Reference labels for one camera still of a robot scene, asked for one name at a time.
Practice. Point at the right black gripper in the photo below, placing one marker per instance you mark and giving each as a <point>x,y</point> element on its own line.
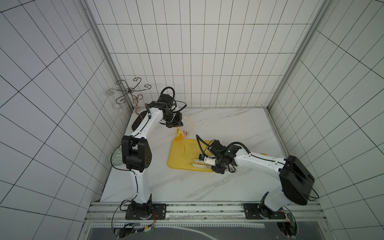
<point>214,162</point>

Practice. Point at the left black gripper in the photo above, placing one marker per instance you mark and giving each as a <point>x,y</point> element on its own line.
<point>178,123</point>

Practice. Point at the clear yellow resealable bag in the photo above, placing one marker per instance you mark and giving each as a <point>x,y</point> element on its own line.
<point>188,126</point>

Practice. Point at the white metal tongs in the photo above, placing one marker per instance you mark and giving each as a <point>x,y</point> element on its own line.
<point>198,164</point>

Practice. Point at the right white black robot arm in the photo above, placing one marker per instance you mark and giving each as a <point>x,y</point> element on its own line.
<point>296,182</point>

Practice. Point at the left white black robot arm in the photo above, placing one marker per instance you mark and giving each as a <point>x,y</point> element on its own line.
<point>137,154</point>

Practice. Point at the yellow plastic tray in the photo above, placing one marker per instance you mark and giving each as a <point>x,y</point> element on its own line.
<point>183,153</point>

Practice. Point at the metal cup hanger stand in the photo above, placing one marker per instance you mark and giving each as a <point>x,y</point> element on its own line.
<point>136,95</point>

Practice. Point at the clear glass cup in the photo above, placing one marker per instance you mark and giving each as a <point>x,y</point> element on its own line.
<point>115,99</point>

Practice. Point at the green patterned glass bowl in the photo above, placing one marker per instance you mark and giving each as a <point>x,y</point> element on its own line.
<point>116,158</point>

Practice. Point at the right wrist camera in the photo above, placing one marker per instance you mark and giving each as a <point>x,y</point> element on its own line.
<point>216,147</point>

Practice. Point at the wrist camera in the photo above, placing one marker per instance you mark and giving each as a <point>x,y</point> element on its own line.
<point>216,147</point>
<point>167,99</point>

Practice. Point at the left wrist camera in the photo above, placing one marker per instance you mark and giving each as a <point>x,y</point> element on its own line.
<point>167,99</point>

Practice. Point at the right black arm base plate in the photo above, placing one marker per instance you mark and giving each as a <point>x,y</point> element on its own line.
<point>260,211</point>

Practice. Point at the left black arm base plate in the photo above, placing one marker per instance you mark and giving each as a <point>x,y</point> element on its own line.
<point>146,212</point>

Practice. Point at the aluminium mounting rail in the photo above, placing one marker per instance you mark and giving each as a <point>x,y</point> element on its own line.
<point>206,212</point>

